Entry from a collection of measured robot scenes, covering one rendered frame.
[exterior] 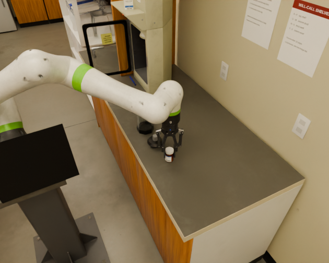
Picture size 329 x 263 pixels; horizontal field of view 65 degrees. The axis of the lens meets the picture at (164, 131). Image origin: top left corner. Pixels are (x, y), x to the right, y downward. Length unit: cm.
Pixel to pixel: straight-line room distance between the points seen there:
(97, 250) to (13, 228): 74
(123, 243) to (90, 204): 49
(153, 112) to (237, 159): 66
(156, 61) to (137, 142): 58
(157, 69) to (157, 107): 89
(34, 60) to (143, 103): 40
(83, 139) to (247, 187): 213
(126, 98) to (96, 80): 14
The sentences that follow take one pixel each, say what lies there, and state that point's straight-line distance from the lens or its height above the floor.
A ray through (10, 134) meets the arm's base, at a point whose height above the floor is 119.
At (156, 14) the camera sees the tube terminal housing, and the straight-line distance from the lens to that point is 169.
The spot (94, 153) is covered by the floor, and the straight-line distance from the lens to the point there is 286.
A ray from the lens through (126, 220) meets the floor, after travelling 230.
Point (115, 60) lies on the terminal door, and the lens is 204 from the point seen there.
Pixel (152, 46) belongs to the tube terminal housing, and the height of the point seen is 130.
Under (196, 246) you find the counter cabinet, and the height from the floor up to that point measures 80.
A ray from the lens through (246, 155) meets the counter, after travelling 150.
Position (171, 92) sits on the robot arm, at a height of 142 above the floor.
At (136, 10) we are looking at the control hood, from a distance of 170.
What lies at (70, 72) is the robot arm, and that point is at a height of 148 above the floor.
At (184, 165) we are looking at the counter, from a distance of 139.
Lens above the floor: 197
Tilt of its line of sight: 41 degrees down
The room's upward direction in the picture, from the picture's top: straight up
